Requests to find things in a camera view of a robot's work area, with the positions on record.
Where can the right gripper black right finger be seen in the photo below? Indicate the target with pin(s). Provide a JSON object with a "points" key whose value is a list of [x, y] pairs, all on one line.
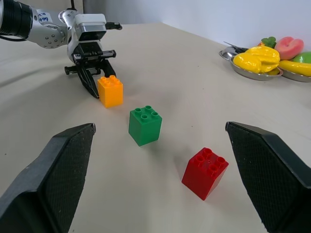
{"points": [[274, 184]]}

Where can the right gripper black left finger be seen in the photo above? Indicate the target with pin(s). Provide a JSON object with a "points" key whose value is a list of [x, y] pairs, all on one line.
{"points": [[36, 189]]}

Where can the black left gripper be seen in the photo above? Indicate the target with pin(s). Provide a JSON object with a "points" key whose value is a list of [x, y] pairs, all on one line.
{"points": [[88, 54]]}

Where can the orange toy brick cube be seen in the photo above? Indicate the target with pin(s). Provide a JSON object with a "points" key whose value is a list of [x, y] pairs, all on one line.
{"points": [[111, 93]]}

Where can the green toy brick cube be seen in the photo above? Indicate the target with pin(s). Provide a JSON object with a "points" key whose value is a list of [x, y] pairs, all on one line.
{"points": [[144, 128]]}

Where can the red toy brick cube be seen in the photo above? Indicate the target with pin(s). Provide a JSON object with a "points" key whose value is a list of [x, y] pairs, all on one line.
{"points": [[202, 176]]}

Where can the steel plate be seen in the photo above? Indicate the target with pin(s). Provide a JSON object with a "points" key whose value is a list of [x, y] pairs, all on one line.
{"points": [[227, 53], [296, 77], [257, 75]]}

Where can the yellow toy banana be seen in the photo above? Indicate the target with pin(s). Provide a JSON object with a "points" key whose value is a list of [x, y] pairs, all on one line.
{"points": [[295, 66]]}

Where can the yellow toy starfruit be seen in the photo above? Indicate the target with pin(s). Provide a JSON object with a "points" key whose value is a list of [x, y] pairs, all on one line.
{"points": [[257, 59]]}

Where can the green toy apple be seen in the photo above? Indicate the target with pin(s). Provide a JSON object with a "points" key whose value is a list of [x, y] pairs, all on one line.
{"points": [[303, 57]]}

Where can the pink toy peach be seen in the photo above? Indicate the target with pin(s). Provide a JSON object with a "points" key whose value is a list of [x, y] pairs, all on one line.
{"points": [[289, 47]]}

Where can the orange toy fruit green leaves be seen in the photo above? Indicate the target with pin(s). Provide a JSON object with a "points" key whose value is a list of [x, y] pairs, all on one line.
{"points": [[268, 41]]}

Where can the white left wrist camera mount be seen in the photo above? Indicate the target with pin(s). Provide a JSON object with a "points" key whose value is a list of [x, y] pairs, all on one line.
{"points": [[90, 20]]}

